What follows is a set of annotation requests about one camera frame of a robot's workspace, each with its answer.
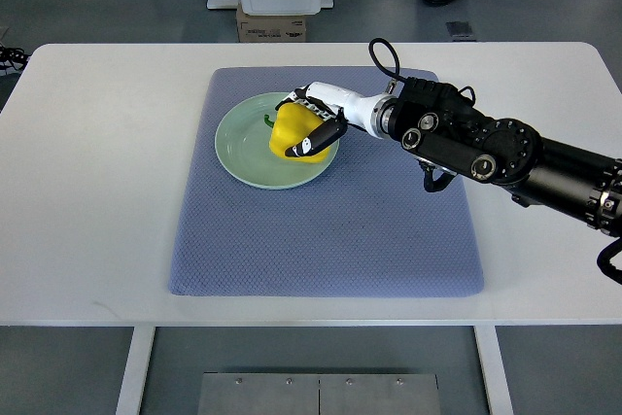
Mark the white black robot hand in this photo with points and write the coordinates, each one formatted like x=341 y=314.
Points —
x=339 y=108

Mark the yellow bell pepper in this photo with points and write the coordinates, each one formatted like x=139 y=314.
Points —
x=293 y=122

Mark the grey floor plate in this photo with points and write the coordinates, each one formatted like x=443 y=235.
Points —
x=460 y=31

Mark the light green plate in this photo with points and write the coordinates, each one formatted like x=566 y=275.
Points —
x=242 y=146

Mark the blue quilted mat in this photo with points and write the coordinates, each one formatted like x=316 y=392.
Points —
x=362 y=227

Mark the cardboard box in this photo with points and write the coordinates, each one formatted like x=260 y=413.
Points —
x=270 y=29

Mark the white table leg right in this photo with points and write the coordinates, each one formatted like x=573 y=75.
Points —
x=494 y=377

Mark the white table leg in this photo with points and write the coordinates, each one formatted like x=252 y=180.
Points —
x=136 y=370
x=494 y=377

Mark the white table leg left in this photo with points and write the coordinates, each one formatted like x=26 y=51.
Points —
x=136 y=370

